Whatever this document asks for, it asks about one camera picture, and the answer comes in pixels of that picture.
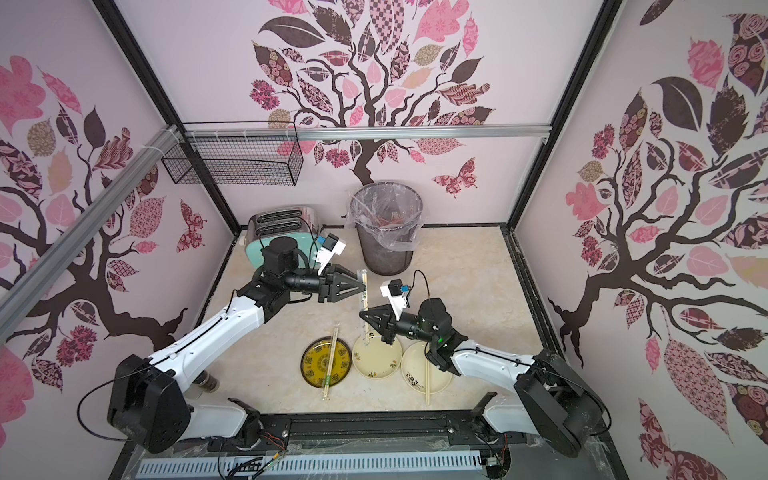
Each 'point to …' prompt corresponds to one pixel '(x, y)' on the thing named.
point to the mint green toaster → (299, 222)
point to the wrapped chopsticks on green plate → (327, 382)
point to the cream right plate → (413, 370)
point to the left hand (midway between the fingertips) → (364, 290)
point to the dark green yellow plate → (314, 361)
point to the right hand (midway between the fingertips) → (364, 312)
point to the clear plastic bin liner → (390, 213)
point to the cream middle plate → (376, 358)
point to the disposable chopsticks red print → (427, 373)
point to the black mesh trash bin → (384, 261)
